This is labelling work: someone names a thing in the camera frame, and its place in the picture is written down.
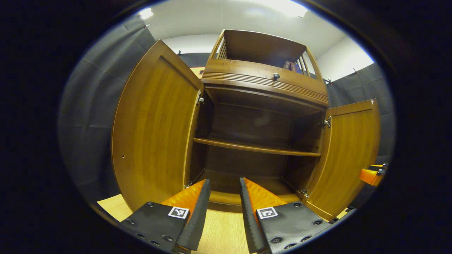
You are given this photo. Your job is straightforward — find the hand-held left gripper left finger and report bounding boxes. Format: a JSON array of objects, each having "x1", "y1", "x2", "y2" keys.
[{"x1": 120, "y1": 179, "x2": 212, "y2": 252}]

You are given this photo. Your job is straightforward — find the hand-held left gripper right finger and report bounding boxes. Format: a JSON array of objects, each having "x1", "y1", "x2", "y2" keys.
[{"x1": 239, "y1": 177, "x2": 333, "y2": 254}]

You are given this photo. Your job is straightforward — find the wooden shoe cabinet door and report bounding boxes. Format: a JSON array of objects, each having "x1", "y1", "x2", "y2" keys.
[
  {"x1": 111, "y1": 40, "x2": 206, "y2": 212},
  {"x1": 302, "y1": 99, "x2": 381, "y2": 222}
]

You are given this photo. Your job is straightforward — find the wooden drawer with black knob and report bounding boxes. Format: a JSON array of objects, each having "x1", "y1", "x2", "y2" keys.
[{"x1": 201, "y1": 59, "x2": 329, "y2": 108}]

